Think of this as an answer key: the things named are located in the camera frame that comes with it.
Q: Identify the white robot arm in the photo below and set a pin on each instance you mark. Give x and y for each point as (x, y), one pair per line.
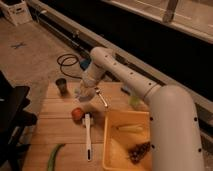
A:
(174, 127)

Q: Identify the black chair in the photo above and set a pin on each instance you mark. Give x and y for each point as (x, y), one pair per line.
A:
(13, 120)

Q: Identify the bunch of dark grapes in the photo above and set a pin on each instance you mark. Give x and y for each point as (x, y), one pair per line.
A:
(137, 152)

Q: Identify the metal spoon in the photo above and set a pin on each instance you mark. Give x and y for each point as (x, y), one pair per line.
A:
(98, 92)

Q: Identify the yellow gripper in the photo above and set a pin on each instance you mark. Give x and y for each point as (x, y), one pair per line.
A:
(86, 91)

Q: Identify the white cardboard box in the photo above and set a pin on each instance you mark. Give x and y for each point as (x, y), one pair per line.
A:
(16, 14)

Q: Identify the yellow plastic bin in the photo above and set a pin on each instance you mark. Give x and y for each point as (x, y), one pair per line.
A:
(117, 143)

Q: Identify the orange ball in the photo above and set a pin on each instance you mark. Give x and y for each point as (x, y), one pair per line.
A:
(77, 114)

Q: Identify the dark metal cup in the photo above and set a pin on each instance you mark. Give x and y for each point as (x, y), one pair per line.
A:
(61, 84)

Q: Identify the blue power box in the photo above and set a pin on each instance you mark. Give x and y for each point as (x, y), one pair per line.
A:
(84, 64)

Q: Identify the light blue towel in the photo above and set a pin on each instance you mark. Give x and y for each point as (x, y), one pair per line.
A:
(81, 99)

